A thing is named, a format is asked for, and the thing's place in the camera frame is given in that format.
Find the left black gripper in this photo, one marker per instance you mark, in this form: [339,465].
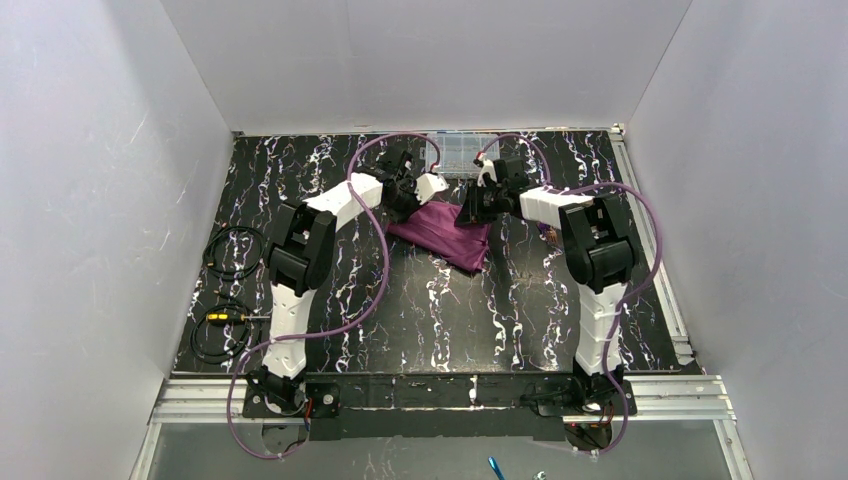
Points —
[404,201]

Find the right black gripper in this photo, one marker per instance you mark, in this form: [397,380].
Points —
[478,204]

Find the purple cloth napkin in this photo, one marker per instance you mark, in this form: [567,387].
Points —
[433,228]

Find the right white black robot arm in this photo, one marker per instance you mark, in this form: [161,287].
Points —
[600,257]

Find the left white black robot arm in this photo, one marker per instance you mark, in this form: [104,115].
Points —
[299,260]

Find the clear plastic compartment box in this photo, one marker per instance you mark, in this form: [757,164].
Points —
[459,150]

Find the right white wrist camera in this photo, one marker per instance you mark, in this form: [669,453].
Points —
[487,176]

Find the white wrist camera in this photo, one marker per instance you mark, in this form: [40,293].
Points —
[428,185]
[487,176]

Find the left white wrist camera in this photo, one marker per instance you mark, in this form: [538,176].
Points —
[428,185]

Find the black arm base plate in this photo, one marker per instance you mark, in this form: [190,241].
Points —
[371,405]

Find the black coiled cable yellow plug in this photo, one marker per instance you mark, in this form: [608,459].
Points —
[232,312]

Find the blue tool handle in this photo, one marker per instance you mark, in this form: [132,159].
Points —
[495,468]

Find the aluminium frame rail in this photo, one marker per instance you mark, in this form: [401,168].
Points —
[519,314]

